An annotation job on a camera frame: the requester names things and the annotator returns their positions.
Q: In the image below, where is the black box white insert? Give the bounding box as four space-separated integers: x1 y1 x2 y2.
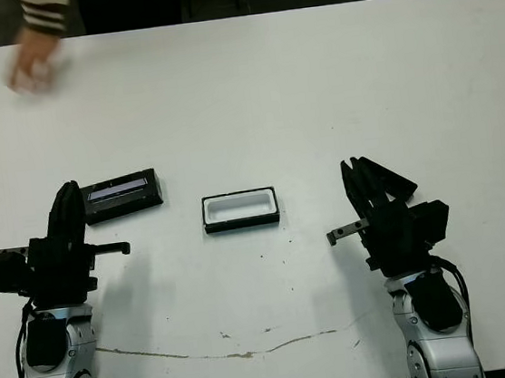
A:
199 184 283 238

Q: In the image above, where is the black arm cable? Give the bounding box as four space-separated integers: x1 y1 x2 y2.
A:
428 250 476 342
1 298 45 378

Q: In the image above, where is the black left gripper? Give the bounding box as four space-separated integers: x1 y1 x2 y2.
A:
8 175 137 312

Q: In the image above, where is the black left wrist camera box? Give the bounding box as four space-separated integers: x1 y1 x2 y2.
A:
0 246 36 296

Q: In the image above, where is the black box lid shiny label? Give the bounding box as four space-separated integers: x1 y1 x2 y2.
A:
80 166 168 226

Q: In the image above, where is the forearm in striped sleeve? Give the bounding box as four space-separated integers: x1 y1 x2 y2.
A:
16 0 81 42

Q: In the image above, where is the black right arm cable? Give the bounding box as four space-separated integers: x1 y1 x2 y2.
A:
428 250 476 342

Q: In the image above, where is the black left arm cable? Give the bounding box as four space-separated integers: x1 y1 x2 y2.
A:
1 298 45 378

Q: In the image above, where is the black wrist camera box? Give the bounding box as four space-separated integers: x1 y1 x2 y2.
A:
408 198 454 252
0 246 36 296

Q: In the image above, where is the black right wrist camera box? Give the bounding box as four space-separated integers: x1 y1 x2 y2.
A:
408 198 454 252

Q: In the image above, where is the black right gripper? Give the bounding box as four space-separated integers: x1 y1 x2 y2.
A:
318 150 432 286

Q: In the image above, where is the person's bare hand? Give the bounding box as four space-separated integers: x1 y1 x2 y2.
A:
0 24 70 98

